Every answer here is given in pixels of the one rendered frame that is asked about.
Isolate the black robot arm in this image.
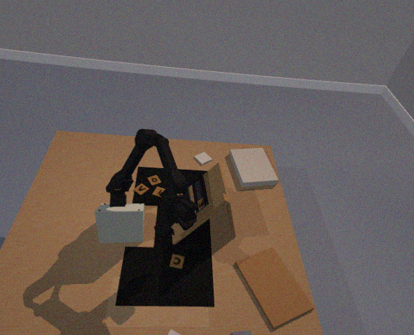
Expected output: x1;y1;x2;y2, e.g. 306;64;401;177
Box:
105;129;197;230

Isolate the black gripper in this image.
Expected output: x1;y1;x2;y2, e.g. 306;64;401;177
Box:
154;199;197;237

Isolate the beige flat rectangular slab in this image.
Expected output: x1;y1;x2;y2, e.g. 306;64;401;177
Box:
229;148;278;187

